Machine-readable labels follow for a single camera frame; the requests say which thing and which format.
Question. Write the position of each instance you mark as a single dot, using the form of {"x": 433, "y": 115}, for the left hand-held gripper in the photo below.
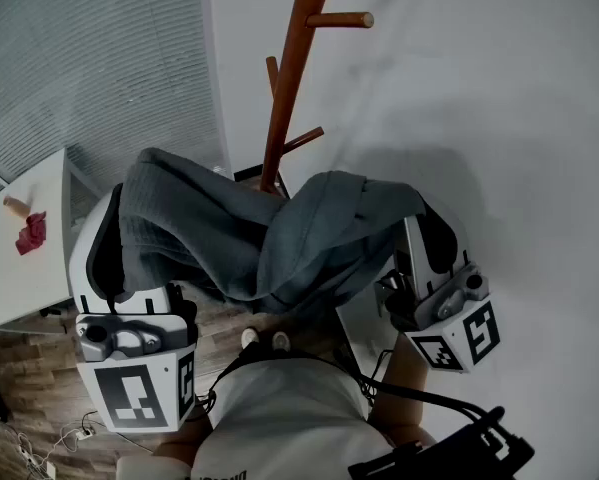
{"x": 134, "y": 398}

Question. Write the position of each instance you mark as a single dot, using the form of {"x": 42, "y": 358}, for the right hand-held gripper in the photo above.
{"x": 459, "y": 328}

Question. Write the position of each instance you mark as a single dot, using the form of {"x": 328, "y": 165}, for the grey-blue jacket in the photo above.
{"x": 219, "y": 228}

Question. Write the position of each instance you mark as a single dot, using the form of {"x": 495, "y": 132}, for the wooden coat rack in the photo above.
{"x": 291, "y": 68}

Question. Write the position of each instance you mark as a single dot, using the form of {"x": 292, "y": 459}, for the person's right forearm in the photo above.
{"x": 404, "y": 393}

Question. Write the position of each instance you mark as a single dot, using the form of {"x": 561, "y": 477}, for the person's left forearm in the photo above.
{"x": 179, "y": 443}

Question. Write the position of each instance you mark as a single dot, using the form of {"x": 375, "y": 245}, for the white table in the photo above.
{"x": 24, "y": 278}

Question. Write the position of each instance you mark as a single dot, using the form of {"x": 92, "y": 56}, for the red cloth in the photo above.
{"x": 31, "y": 235}

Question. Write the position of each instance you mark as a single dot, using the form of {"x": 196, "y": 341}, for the small wooden peg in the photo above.
{"x": 18, "y": 206}

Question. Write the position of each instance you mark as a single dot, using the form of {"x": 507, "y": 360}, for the person's white shoe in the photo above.
{"x": 281, "y": 341}
{"x": 249, "y": 337}

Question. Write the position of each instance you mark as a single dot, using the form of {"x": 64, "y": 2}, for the white power strip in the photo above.
{"x": 85, "y": 433}

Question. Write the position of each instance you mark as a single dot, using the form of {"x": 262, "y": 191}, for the person's black trousers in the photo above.
{"x": 269, "y": 355}

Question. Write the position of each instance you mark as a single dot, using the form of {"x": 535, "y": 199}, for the white power adapter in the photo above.
{"x": 50, "y": 470}

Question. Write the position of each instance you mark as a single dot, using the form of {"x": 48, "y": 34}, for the black device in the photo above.
{"x": 449, "y": 453}

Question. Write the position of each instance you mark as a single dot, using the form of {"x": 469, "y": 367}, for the person's white shirt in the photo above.
{"x": 289, "y": 418}

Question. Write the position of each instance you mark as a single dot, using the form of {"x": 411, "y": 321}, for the grey window blinds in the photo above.
{"x": 94, "y": 68}

